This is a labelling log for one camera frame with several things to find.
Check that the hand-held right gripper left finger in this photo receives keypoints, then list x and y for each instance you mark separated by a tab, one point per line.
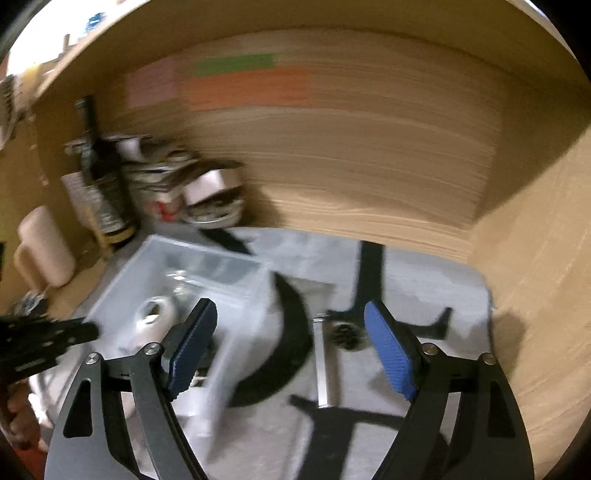
194	346

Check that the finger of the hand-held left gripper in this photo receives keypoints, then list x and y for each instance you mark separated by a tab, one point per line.
81	333

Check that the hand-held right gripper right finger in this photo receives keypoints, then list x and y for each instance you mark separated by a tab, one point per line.
388	350

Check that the white handheld beauty device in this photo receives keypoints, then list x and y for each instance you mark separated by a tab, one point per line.
154	318

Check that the clear plastic storage box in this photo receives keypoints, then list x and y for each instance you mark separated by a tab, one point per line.
221	277

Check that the person's left hand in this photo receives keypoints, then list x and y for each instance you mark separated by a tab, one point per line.
21	415

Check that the small round black object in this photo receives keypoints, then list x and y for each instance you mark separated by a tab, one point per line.
345	336

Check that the silver metal bar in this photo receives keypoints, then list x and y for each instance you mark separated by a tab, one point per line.
324	369

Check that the grey mat with black pattern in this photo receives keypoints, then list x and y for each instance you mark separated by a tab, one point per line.
415	286

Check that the cream plastic container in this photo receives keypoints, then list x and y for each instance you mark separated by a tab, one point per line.
46	249

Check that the bowl of pebbles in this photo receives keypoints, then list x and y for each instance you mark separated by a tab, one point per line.
214	218

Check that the dark bottle with elephant label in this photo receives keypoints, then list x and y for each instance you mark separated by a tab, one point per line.
104	194

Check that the white card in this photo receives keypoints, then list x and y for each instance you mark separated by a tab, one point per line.
212	185

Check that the stack of papers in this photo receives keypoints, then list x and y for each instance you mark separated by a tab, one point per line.
157	168

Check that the pink sticky note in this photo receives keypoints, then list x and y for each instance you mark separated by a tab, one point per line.
152	83

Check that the orange sticky note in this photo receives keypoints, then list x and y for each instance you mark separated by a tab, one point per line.
249	90

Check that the green sticky note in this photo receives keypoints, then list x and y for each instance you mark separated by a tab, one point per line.
235	64

